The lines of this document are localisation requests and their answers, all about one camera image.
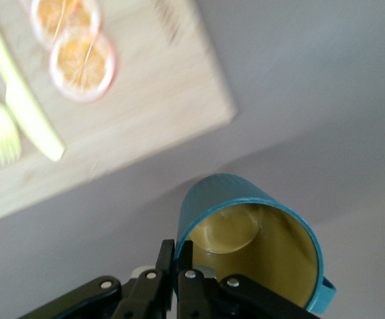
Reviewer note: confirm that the orange slice toy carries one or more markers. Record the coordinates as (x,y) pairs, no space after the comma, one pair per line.
(83,68)
(66,16)

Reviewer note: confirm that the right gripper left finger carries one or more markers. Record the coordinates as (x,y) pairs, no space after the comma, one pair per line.
(146,295)

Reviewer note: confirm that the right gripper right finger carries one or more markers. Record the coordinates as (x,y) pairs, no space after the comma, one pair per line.
(199,299)

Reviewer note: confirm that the teal cup yellow inside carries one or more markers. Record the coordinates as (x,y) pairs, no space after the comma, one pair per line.
(232,192)

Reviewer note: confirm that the yellow plastic knife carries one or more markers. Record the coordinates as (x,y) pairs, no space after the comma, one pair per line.
(26,109)

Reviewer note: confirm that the yellow plastic fork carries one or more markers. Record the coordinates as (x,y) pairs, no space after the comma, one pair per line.
(0,133)

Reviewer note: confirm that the bamboo cutting board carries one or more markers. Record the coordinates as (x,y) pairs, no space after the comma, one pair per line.
(146,109)

